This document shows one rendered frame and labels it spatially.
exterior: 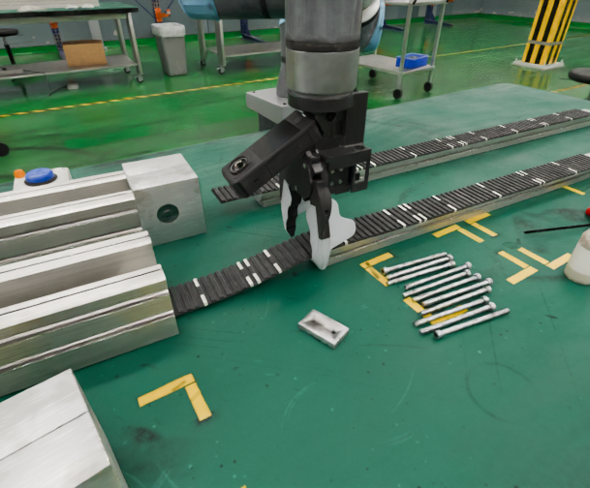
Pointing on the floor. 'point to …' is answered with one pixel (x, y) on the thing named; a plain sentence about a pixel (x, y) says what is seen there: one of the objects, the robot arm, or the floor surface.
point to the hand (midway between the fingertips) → (301, 246)
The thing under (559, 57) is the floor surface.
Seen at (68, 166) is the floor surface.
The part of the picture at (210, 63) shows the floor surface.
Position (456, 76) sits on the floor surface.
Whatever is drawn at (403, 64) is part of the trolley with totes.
